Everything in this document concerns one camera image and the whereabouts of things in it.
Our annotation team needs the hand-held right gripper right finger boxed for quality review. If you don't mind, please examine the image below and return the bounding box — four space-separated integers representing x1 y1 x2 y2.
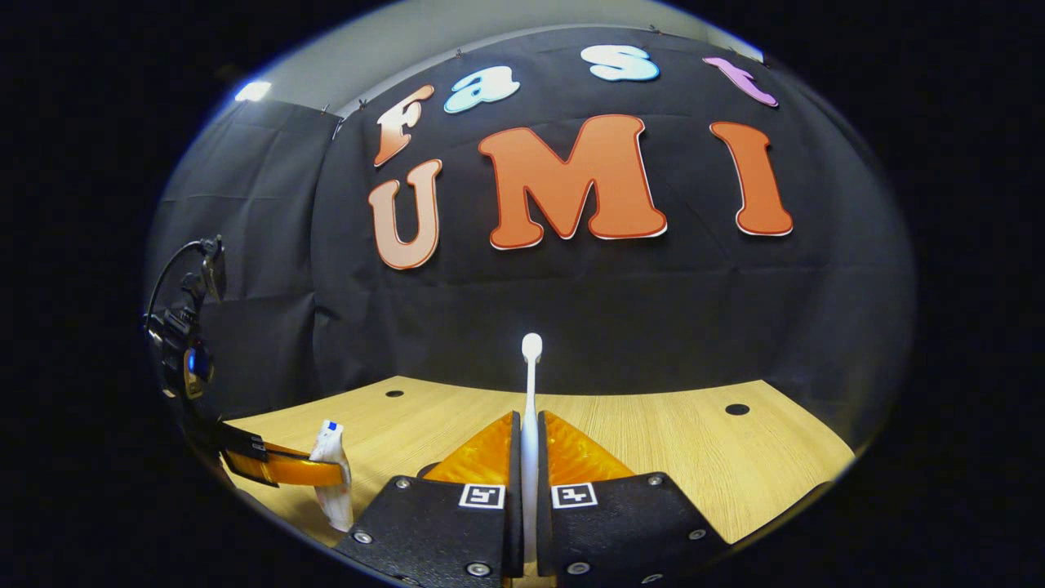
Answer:
536 410 732 588

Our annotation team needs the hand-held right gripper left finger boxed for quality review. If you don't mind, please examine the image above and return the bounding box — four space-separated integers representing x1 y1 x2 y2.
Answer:
335 410 525 588

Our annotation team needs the white toothpaste tube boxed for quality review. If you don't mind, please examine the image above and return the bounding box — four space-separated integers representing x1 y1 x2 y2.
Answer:
309 420 355 533

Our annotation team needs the white toothbrush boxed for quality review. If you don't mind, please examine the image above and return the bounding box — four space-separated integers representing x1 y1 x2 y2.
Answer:
521 332 545 564

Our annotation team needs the wooden desktop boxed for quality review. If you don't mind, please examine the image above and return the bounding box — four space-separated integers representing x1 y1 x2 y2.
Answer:
220 376 856 588

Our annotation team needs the black backdrop cloth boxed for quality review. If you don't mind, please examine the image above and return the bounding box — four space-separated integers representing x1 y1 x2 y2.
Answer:
145 24 915 446

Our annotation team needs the black cable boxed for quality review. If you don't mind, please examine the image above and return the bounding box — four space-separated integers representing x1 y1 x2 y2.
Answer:
145 239 215 327

